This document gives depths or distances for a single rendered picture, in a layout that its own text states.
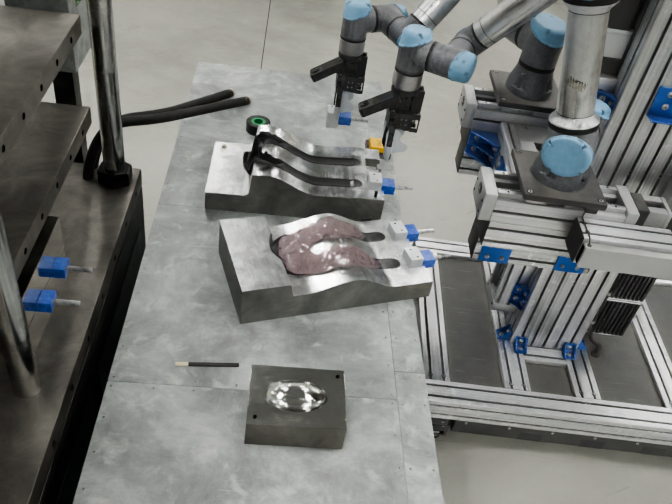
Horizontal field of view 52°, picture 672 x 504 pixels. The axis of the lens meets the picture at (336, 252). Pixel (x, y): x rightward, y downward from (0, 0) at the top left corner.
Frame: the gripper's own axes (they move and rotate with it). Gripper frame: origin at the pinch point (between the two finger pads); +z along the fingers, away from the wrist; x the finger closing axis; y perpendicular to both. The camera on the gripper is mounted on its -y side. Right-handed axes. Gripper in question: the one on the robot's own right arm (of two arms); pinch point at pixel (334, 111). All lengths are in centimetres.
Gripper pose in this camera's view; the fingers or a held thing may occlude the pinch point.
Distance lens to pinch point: 218.9
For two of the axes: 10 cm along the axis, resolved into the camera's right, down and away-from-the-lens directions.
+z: -1.3, 7.4, 6.5
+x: -0.2, -6.6, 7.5
